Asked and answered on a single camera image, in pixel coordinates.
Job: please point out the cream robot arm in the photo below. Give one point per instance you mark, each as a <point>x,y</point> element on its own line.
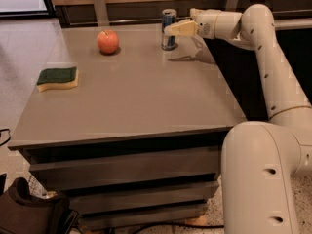
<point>259,159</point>

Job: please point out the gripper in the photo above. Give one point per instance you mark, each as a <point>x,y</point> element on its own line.
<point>205,24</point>

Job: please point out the grey drawer cabinet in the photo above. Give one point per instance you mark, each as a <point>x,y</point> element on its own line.
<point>138,139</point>

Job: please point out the red apple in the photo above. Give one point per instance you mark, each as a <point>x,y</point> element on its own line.
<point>108,41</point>

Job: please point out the green yellow sponge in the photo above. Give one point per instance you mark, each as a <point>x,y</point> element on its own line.
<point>57,79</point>

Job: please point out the dark brown bag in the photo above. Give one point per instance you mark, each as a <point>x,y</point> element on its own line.
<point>22,213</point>

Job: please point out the left metal wall bracket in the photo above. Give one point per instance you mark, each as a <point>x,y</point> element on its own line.
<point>101,12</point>

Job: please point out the blue silver redbull can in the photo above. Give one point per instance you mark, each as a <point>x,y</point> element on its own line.
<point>168,18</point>

